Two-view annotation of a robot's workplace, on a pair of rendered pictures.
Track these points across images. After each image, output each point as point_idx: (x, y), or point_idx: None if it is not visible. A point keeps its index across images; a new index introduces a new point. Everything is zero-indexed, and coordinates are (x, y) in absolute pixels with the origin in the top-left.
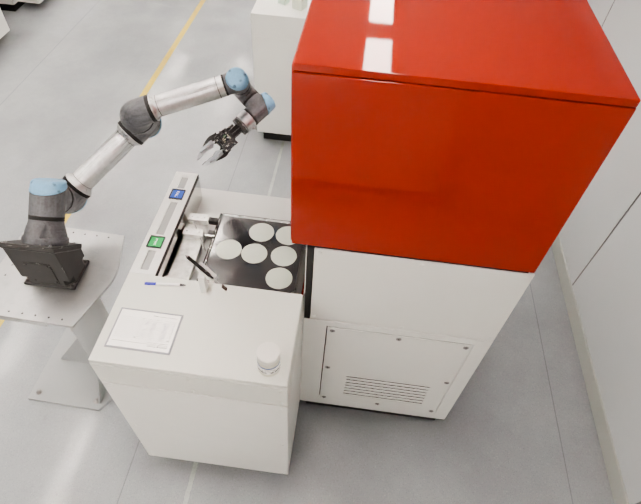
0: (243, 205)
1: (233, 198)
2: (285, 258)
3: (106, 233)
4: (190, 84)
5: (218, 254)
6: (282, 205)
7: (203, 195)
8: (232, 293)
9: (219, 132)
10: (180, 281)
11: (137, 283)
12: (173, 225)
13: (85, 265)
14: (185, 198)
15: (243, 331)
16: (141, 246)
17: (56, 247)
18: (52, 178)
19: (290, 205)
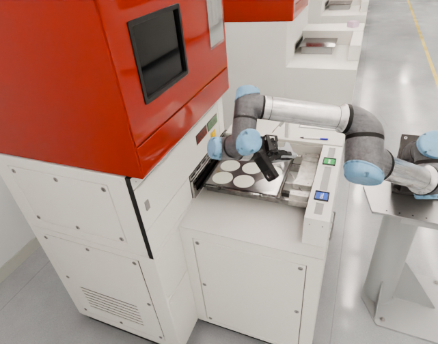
0: (257, 229)
1: (267, 238)
2: (229, 164)
3: (391, 214)
4: (300, 102)
5: (279, 168)
6: (217, 226)
7: (300, 245)
8: (268, 134)
9: (273, 151)
10: (303, 140)
11: (333, 140)
12: (318, 172)
13: (392, 188)
14: (312, 192)
15: (263, 121)
16: (339, 160)
17: (401, 139)
18: None
19: (210, 225)
